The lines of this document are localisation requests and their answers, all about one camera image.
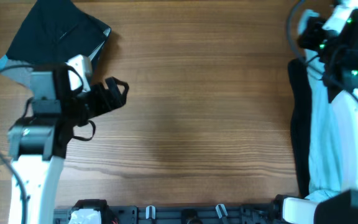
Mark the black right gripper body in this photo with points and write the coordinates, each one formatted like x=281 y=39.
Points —
x=313 y=38

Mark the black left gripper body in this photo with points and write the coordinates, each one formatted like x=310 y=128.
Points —
x=88 y=105

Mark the folded grey garment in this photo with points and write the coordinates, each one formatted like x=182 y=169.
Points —
x=19 y=75

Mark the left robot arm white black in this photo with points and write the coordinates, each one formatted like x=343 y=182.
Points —
x=38 y=143

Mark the folded black garment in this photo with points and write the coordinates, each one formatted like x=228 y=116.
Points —
x=55 y=31

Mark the light blue t-shirt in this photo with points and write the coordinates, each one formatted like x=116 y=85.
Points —
x=333 y=146

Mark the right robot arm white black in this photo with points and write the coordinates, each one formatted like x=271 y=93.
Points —
x=340 y=73

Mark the black garment pile right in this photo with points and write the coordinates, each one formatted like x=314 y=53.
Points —
x=300 y=124

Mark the folded light blue garment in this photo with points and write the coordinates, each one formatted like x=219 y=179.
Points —
x=3 y=61

